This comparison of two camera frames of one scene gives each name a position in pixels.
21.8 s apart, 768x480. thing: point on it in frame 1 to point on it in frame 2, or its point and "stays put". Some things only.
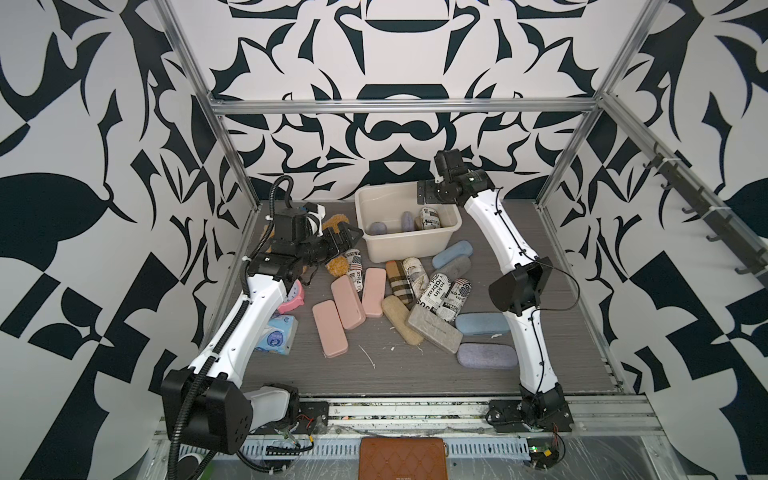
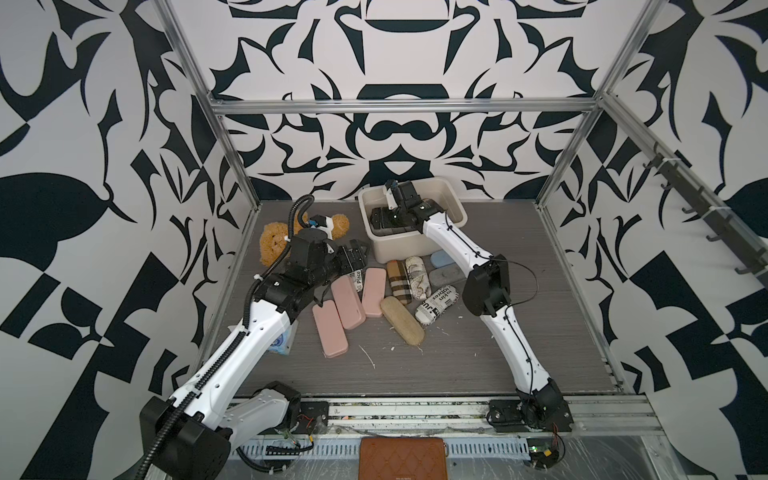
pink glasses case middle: x=348 y=303 stays put
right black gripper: x=428 y=191 to x=383 y=219
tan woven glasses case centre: x=398 y=314 stays put
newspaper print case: x=434 y=292 to x=436 y=304
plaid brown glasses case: x=401 y=286 stays put
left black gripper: x=343 y=243 to x=357 y=260
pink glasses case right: x=374 y=291 stays put
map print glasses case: x=417 y=275 stays put
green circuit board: x=543 y=452 stays put
